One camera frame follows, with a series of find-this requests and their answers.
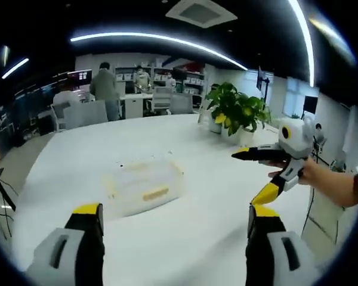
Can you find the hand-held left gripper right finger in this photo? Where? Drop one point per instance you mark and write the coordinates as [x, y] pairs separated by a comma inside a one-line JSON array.
[[271, 250]]

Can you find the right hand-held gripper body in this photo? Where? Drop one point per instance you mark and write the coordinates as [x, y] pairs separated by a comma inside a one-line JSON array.
[[295, 138]]

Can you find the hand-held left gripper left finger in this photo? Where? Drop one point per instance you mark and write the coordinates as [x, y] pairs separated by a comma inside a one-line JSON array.
[[68, 250]]

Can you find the person's right hand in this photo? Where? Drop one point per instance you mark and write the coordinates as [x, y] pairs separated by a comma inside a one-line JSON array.
[[311, 172]]

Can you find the large white plant pot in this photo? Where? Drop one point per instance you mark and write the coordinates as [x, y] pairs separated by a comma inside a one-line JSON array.
[[246, 134]]

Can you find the small white plant pot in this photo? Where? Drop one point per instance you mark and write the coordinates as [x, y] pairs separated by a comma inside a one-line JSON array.
[[215, 126]]

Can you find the green potted plant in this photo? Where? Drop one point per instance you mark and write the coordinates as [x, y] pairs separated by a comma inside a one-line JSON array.
[[235, 107]]

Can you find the black monitor on pole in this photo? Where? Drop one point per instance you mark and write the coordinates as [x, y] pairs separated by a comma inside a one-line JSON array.
[[262, 79]]

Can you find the black tripod stand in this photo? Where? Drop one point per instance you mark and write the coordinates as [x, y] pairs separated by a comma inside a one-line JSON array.
[[0, 190]]

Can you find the grey office chair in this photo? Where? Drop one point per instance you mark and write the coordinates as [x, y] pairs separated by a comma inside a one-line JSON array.
[[182, 104]]

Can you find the white shelf with bins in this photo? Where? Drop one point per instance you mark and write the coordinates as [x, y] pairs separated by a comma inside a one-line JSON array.
[[194, 82]]

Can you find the white mesh office chair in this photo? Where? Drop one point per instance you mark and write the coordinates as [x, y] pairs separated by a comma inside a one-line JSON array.
[[161, 99]]

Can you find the white background desk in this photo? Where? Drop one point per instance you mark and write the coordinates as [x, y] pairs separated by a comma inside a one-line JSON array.
[[134, 107]]

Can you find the ceiling air vent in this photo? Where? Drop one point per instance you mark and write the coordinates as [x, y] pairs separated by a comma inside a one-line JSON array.
[[201, 12]]

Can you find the long curved ceiling light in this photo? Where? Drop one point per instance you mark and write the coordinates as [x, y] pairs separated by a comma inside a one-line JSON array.
[[155, 37]]

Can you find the short ceiling light strip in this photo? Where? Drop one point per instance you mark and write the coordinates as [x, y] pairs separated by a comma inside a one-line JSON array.
[[15, 68]]

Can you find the black wall monitor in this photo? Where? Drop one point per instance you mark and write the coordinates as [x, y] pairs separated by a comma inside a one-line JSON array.
[[311, 104]]

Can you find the red wall screen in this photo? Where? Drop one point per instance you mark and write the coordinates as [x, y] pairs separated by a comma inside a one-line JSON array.
[[79, 78]]

